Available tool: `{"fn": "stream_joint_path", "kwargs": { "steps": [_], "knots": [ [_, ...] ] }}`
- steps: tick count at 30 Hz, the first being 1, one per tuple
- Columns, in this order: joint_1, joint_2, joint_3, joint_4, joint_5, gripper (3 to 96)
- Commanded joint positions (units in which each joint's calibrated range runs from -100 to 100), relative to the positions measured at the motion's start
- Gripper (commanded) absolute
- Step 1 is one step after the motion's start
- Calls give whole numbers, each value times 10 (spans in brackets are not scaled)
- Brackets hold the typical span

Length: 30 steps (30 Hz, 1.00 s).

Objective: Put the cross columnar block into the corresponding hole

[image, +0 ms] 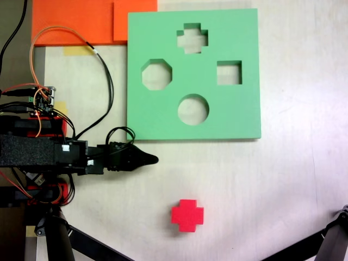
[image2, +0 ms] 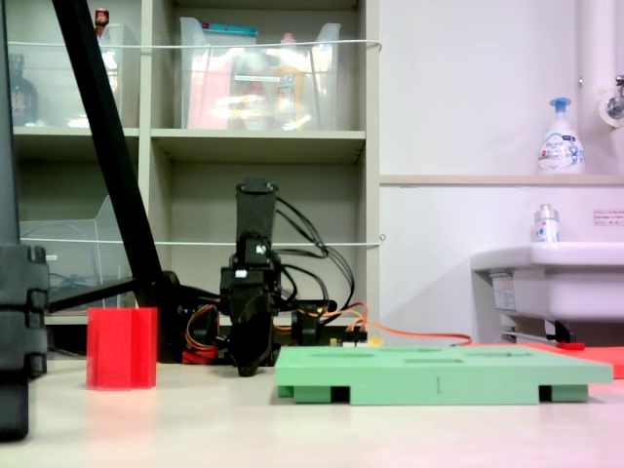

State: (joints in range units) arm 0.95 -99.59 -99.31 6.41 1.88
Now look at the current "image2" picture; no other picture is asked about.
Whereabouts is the green shape hole board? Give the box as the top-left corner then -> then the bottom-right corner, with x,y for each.
275,345 -> 614,406

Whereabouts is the thin black tripod bar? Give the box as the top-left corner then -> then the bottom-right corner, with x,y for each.
47,276 -> 140,313

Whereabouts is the white sink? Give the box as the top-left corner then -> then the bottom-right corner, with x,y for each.
470,242 -> 624,324

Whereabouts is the metal wall faucet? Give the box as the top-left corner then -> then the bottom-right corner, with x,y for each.
598,74 -> 624,130

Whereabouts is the dark glass bottle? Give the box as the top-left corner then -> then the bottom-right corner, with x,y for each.
8,53 -> 40,127

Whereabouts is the clear slanted plastic bin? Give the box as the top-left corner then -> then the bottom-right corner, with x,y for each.
19,194 -> 138,309

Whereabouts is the long orange wire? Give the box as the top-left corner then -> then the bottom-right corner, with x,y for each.
331,301 -> 473,347

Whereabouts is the beige shelf unit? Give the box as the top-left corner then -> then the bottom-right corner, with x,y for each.
0,0 -> 381,328

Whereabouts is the small clear bottle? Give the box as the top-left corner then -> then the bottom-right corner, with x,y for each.
530,204 -> 562,244

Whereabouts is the clear plastic bin with items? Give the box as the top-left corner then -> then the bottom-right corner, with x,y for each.
178,17 -> 342,132

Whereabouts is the thick black tripod leg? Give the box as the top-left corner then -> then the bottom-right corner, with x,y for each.
0,0 -> 21,248
51,0 -> 170,313

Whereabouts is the notched black tripod joint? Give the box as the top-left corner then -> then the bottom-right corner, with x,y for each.
0,245 -> 50,443

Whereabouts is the white blue pump soap bottle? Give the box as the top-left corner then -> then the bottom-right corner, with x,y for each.
537,97 -> 586,176

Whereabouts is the red cross columnar block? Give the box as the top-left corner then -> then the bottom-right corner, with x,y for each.
86,306 -> 159,391

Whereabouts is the red and orange wire bundle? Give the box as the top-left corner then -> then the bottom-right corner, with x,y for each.
182,304 -> 221,366

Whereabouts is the black arm wire loop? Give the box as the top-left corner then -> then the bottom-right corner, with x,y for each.
272,194 -> 356,318

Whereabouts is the circuit board with connectors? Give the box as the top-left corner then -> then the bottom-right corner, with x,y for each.
327,333 -> 382,349

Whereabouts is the pink sheet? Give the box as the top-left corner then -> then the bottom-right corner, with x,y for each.
187,58 -> 231,131

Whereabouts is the white shelf cord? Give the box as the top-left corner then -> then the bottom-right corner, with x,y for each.
7,39 -> 382,53

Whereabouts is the orange bottle with pink cap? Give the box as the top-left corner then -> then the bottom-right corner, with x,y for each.
272,32 -> 314,131

